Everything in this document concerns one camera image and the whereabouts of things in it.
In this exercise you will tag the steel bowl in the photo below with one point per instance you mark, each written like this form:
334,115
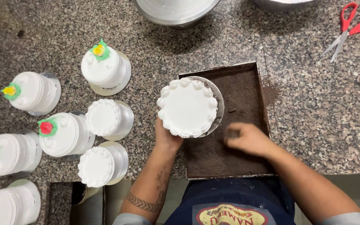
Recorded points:
280,3

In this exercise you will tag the grey left sleeve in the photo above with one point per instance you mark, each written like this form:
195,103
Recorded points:
131,219

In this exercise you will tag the white cake with yellow flower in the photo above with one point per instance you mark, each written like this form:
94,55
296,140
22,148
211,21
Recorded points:
30,92
103,67

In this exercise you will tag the plain white frosted cake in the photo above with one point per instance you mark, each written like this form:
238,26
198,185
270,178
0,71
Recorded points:
187,107
103,117
96,167

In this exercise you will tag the person's right fingers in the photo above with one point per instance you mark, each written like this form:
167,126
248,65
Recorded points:
233,135

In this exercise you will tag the square metal tray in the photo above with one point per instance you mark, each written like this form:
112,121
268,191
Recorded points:
261,93

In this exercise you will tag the steel cake turntable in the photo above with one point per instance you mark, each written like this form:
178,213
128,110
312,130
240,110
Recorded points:
175,11

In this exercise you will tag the navy blue printed apron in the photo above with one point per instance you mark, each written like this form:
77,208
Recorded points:
230,200

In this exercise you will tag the person's left hand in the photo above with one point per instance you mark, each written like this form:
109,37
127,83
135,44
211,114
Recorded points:
167,140

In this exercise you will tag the person's right hand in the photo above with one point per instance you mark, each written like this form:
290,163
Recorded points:
252,140

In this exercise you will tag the white cake with red flower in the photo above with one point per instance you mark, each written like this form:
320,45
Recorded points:
6,206
9,154
62,136

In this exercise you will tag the gold foil cake board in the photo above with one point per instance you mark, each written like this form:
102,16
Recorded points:
87,193

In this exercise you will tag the grey sleeve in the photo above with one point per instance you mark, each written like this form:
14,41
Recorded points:
345,219
131,219

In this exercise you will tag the brown chocolate crumbs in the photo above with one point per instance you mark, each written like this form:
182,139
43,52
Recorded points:
242,100

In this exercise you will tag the grey right sleeve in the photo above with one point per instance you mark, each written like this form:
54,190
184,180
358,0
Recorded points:
345,219

